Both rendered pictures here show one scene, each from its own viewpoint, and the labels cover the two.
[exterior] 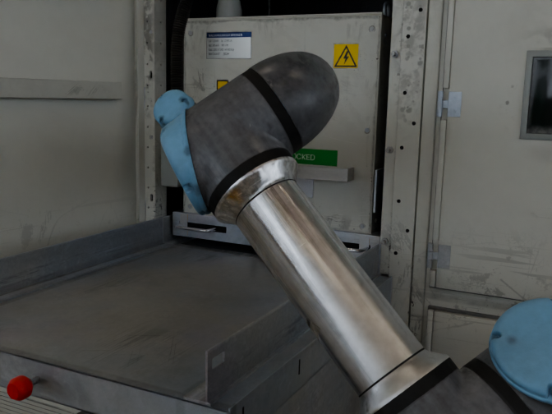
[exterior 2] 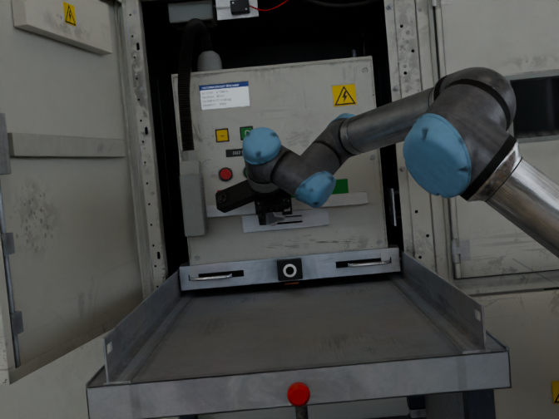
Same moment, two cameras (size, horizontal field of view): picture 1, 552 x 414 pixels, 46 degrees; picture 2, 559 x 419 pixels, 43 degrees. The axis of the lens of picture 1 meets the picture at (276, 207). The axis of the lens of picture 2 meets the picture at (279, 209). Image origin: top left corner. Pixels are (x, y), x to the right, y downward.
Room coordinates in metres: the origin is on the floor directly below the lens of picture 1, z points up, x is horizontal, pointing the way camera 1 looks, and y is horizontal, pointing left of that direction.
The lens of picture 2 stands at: (-0.06, 0.77, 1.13)
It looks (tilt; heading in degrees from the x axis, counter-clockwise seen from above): 3 degrees down; 335
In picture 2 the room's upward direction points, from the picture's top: 5 degrees counter-clockwise
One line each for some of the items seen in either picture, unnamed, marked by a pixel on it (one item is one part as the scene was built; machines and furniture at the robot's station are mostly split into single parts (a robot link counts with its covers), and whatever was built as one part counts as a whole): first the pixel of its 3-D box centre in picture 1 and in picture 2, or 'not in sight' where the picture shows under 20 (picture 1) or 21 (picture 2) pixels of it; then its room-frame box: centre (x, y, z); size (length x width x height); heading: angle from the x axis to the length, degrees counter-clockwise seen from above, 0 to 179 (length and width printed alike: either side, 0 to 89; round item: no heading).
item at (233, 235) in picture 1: (273, 233); (289, 268); (1.53, 0.01, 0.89); 0.54 x 0.05 x 0.06; 64
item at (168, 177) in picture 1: (178, 148); (193, 198); (1.54, 0.23, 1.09); 0.08 x 0.05 x 0.17; 154
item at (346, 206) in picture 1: (272, 126); (280, 165); (1.51, 0.01, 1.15); 0.48 x 0.01 x 0.48; 64
